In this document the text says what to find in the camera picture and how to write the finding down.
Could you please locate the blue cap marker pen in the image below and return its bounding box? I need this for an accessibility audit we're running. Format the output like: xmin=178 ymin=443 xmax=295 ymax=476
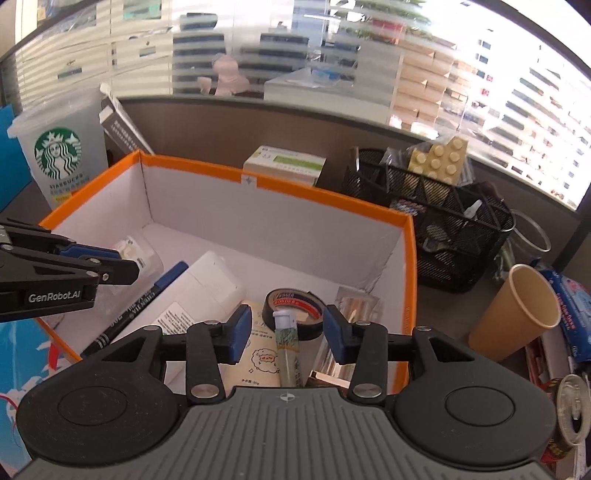
xmin=80 ymin=261 xmax=188 ymax=359

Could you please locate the red drink can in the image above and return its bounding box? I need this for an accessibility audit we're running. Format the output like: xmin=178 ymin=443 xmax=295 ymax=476
xmin=542 ymin=374 xmax=590 ymax=464

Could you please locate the orange cardboard box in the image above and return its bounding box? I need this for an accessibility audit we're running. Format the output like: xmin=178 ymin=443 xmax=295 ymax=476
xmin=38 ymin=149 xmax=419 ymax=398

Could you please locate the blue tissue pack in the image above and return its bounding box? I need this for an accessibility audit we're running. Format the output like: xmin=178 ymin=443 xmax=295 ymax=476
xmin=541 ymin=270 xmax=591 ymax=363

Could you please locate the black white carton box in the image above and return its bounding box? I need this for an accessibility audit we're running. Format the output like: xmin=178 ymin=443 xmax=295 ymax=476
xmin=99 ymin=83 xmax=154 ymax=155

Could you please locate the black tape roll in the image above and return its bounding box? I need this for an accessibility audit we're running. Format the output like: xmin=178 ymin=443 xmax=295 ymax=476
xmin=262 ymin=288 xmax=325 ymax=341

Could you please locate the green white medicine box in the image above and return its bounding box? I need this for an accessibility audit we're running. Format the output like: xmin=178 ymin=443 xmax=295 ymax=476
xmin=242 ymin=145 xmax=325 ymax=186

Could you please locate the beige building brick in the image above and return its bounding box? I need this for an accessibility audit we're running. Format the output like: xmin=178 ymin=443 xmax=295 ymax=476
xmin=407 ymin=136 xmax=468 ymax=186

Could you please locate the cream cosmetic tube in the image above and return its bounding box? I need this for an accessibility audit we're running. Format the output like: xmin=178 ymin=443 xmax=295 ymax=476
xmin=221 ymin=301 xmax=280 ymax=394

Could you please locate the clear glass jar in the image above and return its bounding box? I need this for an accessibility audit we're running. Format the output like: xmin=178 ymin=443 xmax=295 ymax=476
xmin=512 ymin=209 xmax=552 ymax=256

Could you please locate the black mesh organizer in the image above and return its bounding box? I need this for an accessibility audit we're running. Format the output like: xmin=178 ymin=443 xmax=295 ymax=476
xmin=341 ymin=148 xmax=515 ymax=294

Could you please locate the brown paper cup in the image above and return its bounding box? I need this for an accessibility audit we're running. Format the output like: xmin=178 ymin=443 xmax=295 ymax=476
xmin=468 ymin=264 xmax=561 ymax=362

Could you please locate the white plastic device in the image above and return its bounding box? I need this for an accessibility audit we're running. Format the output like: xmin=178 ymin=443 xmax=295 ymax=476
xmin=110 ymin=250 xmax=246 ymax=345

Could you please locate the Starbucks plastic cup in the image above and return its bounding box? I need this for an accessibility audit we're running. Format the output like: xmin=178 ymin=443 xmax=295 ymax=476
xmin=7 ymin=86 xmax=108 ymax=209

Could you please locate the blue paper bag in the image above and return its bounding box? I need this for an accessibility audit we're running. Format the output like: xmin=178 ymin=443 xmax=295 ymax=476
xmin=0 ymin=105 xmax=32 ymax=211

